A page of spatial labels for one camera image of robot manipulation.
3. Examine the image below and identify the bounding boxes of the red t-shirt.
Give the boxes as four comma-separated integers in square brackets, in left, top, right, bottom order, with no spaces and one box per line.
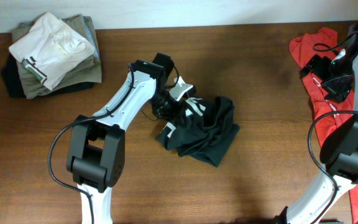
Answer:
[289,27,358,224]

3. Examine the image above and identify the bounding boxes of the dark green t-shirt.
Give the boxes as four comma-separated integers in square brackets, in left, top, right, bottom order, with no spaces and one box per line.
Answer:
[156,96,240,167]

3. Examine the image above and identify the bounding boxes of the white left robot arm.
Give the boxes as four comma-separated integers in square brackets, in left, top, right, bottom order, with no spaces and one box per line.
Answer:
[66,54,195,223]

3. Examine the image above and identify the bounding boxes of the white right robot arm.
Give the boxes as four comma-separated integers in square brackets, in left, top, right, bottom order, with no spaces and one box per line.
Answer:
[273,47,358,223]

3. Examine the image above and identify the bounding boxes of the olive folded garment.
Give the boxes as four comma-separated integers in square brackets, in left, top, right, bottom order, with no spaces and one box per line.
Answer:
[16,14,102,99]

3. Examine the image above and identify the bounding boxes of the light blue folded garment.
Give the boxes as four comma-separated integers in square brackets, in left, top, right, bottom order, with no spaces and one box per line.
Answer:
[83,16,100,60]

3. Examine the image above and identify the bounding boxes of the white folded t-shirt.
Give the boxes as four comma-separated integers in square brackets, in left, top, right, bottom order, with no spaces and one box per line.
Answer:
[9,12,95,90]

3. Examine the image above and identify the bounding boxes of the black folded garment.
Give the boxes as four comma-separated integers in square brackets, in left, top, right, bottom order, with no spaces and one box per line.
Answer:
[1,54,93,98]

